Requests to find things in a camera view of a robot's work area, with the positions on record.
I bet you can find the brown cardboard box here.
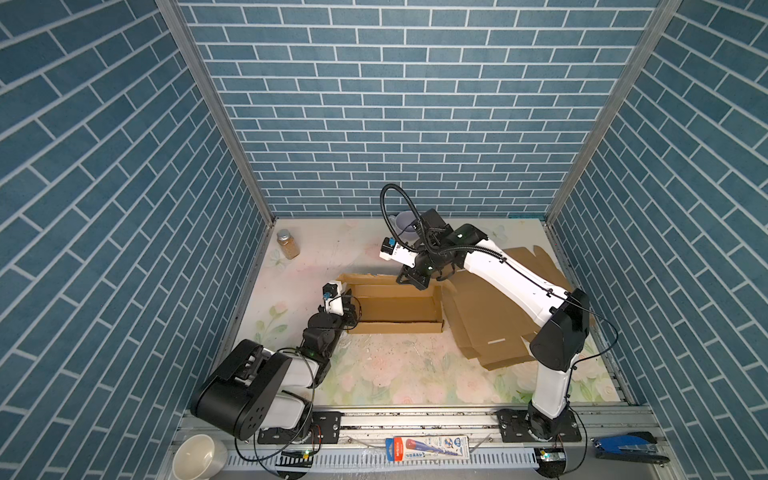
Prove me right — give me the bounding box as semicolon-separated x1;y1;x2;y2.
442;271;540;371
338;274;444;335

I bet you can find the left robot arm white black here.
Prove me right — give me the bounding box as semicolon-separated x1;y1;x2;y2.
190;310;358;444

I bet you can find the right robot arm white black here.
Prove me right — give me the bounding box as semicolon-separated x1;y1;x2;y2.
380;224;590;423

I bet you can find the lavender ceramic mug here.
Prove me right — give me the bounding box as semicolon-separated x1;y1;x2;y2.
389;211;419;244

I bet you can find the glass spice jar silver lid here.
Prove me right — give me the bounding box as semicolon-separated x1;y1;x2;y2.
276;229;300;260

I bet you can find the blue red white packet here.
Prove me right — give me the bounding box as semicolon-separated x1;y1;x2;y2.
385;436;470;462

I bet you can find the white ceramic bowl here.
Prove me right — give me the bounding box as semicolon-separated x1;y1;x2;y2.
172;434;229;480

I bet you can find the blue black stapler tool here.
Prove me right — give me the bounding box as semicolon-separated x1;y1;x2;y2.
593;431;670;465

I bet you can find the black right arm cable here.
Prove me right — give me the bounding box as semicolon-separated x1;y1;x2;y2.
379;182;620;475

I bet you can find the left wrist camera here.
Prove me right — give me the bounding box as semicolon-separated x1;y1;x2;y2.
322;281;345;316

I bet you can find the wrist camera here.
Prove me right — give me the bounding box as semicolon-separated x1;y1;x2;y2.
322;281;345;316
379;237;419;268

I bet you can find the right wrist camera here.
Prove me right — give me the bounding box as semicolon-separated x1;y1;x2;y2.
379;237;419;268

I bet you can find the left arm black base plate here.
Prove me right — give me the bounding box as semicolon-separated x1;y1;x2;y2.
257;411;342;445

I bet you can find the aluminium front rail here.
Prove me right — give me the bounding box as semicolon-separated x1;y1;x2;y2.
157;403;683;479

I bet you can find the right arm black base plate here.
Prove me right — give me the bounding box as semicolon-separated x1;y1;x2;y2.
495;404;582;443

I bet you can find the aluminium corner post right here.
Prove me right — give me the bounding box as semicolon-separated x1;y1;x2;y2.
543;0;682;227

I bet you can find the aluminium corner post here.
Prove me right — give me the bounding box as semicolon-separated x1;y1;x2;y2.
543;0;682;227
156;0;275;228

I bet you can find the aluminium corner post left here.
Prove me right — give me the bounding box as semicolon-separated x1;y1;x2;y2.
156;0;275;228

